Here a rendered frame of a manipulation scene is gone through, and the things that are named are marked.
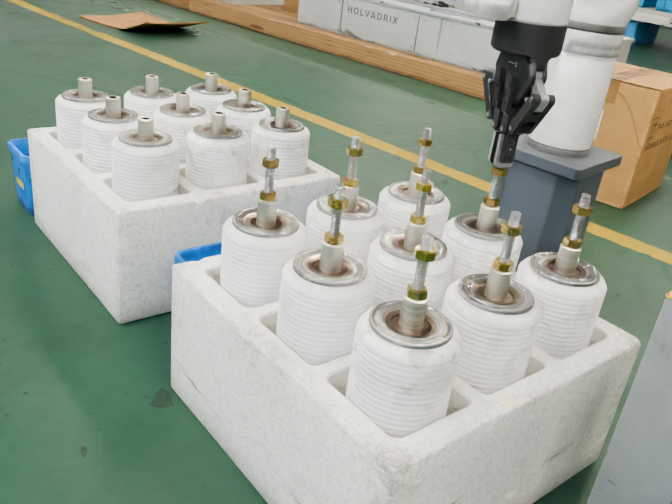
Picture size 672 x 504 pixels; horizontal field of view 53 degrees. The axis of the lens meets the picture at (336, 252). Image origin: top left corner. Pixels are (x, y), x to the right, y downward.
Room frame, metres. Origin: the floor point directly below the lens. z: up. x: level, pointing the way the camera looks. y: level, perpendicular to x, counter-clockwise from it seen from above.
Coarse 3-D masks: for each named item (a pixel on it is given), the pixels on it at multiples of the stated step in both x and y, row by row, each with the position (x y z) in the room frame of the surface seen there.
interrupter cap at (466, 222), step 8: (456, 216) 0.78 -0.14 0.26; (464, 216) 0.78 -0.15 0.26; (472, 216) 0.79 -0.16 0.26; (456, 224) 0.75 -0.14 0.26; (464, 224) 0.76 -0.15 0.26; (472, 224) 0.77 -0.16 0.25; (496, 224) 0.78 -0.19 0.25; (464, 232) 0.74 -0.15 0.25; (472, 232) 0.73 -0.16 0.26; (480, 232) 0.74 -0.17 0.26; (488, 232) 0.75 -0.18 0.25; (496, 232) 0.75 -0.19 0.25; (488, 240) 0.73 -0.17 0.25; (496, 240) 0.73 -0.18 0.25
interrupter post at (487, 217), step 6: (480, 210) 0.76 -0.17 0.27; (486, 210) 0.75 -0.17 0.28; (492, 210) 0.75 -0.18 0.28; (498, 210) 0.76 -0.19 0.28; (480, 216) 0.76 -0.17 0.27; (486, 216) 0.75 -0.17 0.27; (492, 216) 0.75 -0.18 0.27; (480, 222) 0.76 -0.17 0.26; (486, 222) 0.75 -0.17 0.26; (492, 222) 0.75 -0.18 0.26; (480, 228) 0.75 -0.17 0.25; (486, 228) 0.75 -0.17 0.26; (492, 228) 0.75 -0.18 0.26
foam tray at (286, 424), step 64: (192, 320) 0.66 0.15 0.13; (256, 320) 0.60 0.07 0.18; (192, 384) 0.66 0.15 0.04; (256, 384) 0.56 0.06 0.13; (320, 384) 0.51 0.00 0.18; (512, 384) 0.55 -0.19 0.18; (576, 384) 0.58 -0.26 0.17; (256, 448) 0.55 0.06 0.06; (320, 448) 0.48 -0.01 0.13; (384, 448) 0.44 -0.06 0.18; (448, 448) 0.45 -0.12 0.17; (512, 448) 0.52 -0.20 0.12; (576, 448) 0.62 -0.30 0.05
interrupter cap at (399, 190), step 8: (392, 184) 0.87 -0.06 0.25; (400, 184) 0.87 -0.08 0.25; (408, 184) 0.88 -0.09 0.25; (392, 192) 0.84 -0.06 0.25; (400, 192) 0.84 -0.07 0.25; (432, 192) 0.86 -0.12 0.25; (440, 192) 0.86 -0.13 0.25; (408, 200) 0.82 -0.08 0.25; (416, 200) 0.82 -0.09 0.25; (432, 200) 0.83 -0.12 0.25; (440, 200) 0.83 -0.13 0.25
